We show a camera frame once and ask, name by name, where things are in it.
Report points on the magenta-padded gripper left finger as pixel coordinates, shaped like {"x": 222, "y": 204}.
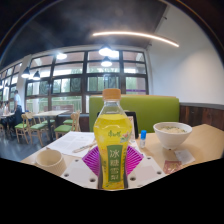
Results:
{"x": 79, "y": 173}

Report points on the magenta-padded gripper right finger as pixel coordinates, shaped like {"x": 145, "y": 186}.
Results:
{"x": 145, "y": 171}

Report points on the yellow drink bottle orange cap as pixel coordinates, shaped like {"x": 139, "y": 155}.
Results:
{"x": 112, "y": 133}

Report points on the pinkish clear packet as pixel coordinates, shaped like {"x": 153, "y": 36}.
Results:
{"x": 171, "y": 166}

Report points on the white ribbed mug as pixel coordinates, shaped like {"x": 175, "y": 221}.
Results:
{"x": 50, "y": 163}

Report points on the small blue-capped white bottle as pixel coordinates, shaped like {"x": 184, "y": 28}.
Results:
{"x": 143, "y": 140}

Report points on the white printed paper sheet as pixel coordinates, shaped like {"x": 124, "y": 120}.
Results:
{"x": 71, "y": 140}

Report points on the white paper slip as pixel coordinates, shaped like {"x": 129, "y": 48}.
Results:
{"x": 184, "y": 156}

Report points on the white bowl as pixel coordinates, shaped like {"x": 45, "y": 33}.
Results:
{"x": 172, "y": 136}

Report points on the green booth bench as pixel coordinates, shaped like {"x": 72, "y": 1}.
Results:
{"x": 150, "y": 110}

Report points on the wooden chairs with green seats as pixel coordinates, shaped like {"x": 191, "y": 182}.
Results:
{"x": 36, "y": 126}

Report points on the light wooden dining table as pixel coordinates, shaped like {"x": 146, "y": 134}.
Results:
{"x": 50, "y": 113}

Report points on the person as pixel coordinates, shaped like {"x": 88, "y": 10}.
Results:
{"x": 4, "y": 108}
{"x": 17, "y": 101}

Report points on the hanging pendant lamps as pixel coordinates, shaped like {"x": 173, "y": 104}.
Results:
{"x": 106, "y": 50}

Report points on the long curved light strip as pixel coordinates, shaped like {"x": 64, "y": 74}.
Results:
{"x": 140, "y": 34}

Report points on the large black-framed window wall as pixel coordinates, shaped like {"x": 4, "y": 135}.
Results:
{"x": 70, "y": 85}

